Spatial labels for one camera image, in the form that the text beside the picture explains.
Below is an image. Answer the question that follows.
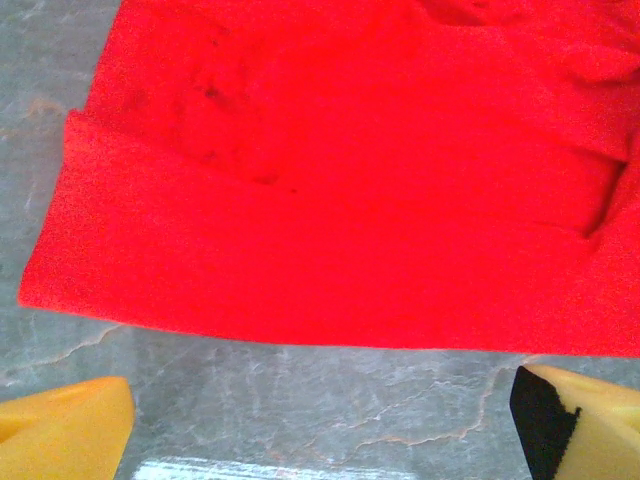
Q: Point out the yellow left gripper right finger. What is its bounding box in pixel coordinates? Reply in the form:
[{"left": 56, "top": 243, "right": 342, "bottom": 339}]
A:
[{"left": 509, "top": 363, "right": 640, "bottom": 480}]

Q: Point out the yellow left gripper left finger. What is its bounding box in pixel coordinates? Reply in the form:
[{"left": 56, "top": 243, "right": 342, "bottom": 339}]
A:
[{"left": 0, "top": 375, "right": 137, "bottom": 480}]

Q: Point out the red printed t-shirt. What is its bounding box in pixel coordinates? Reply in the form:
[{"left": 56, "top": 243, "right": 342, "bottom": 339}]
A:
[{"left": 17, "top": 0, "right": 640, "bottom": 359}]

